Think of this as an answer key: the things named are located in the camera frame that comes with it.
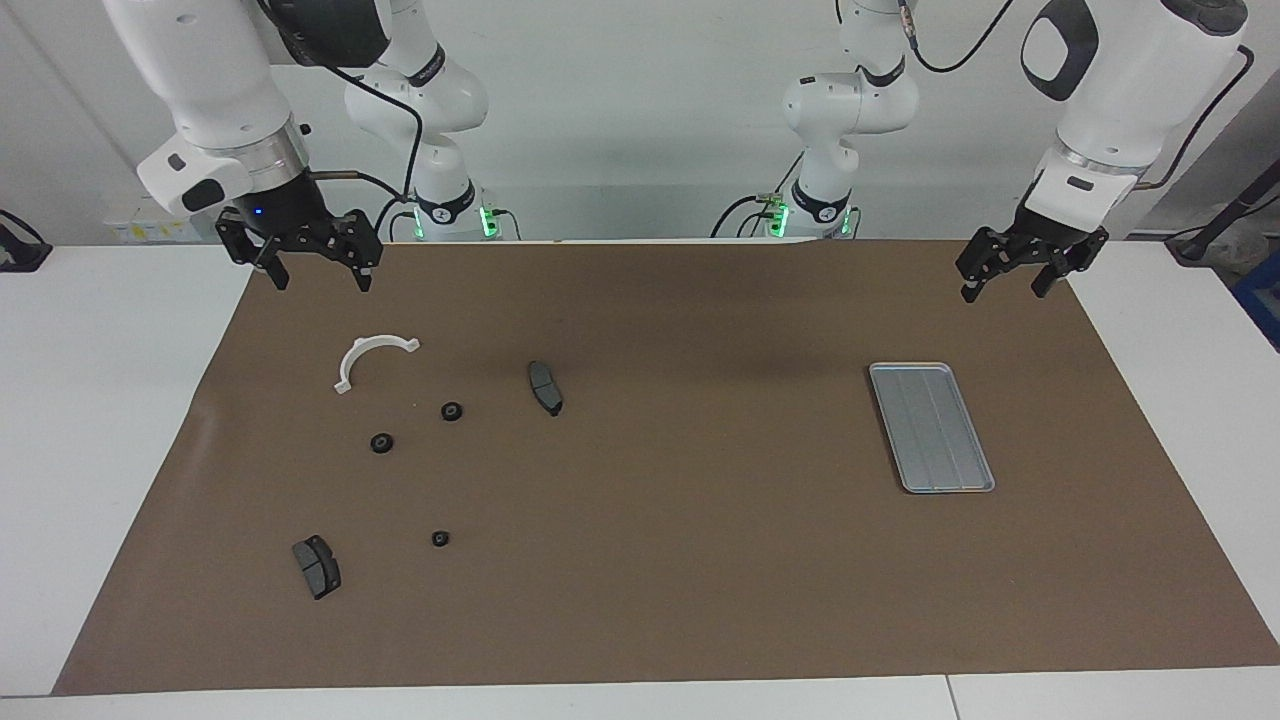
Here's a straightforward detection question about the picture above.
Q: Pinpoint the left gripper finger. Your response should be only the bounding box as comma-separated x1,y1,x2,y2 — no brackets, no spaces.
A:
955,228,1011,303
1030,248,1076,300

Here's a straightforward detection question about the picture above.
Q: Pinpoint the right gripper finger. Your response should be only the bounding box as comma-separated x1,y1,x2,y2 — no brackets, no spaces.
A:
345,240,383,294
255,235,293,293

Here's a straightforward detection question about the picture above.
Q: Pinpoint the silver metal tray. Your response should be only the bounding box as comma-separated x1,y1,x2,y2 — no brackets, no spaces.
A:
868,362,996,495

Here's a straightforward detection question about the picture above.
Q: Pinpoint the black stand pole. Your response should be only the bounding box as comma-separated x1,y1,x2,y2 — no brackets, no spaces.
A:
1165,165,1280,263

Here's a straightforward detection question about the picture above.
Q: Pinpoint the blue crate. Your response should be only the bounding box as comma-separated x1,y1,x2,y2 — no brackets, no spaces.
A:
1232,275,1280,353

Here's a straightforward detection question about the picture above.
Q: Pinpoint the dark grey brake pad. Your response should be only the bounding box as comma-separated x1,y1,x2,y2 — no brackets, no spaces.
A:
291,535,343,601
527,360,565,418

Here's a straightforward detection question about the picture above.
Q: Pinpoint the brown table mat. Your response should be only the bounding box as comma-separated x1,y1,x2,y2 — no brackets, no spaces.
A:
52,238,1280,696

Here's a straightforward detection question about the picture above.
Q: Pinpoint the black right base cable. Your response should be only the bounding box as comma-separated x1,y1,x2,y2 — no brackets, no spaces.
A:
372,193,416,242

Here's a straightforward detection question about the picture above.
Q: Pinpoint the black base cable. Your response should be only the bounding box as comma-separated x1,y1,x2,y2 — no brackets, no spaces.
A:
712,150,806,239
372,193,416,242

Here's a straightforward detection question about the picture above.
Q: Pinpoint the white curved plastic bracket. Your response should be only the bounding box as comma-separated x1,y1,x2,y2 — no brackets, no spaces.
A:
333,334,422,395

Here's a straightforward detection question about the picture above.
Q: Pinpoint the white wall socket box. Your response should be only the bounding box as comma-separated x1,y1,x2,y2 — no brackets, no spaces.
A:
105,196,223,244

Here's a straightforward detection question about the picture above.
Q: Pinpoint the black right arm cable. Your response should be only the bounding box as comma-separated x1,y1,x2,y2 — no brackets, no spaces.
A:
258,0,426,201

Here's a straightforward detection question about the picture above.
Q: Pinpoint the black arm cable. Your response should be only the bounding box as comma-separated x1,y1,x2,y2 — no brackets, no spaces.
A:
895,0,1256,191
258,0,426,201

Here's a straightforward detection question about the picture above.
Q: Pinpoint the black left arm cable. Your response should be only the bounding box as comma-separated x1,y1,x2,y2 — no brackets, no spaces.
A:
895,0,1256,191

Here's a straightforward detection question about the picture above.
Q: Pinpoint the black left base cable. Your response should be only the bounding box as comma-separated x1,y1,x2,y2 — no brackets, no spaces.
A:
712,150,806,239

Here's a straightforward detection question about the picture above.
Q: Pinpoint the black clamp mount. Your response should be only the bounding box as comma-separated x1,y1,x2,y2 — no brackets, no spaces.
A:
0,208,53,273

